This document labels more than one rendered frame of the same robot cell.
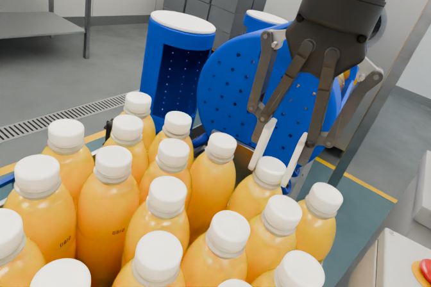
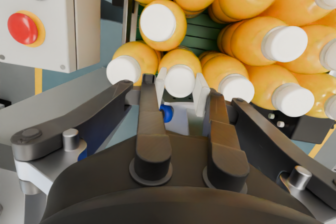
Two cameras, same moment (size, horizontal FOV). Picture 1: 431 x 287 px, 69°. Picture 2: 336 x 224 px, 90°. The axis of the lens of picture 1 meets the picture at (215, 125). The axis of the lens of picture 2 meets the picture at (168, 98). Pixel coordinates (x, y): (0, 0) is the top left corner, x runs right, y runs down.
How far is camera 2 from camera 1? 30 cm
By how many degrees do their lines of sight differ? 42
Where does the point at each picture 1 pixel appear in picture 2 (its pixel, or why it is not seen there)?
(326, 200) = (120, 59)
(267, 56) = (287, 149)
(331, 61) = (149, 139)
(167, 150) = (296, 31)
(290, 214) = (150, 14)
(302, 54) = (228, 147)
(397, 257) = (56, 37)
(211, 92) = not seen: hidden behind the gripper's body
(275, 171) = (175, 73)
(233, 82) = not seen: hidden behind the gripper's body
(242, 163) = (200, 127)
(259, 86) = (253, 115)
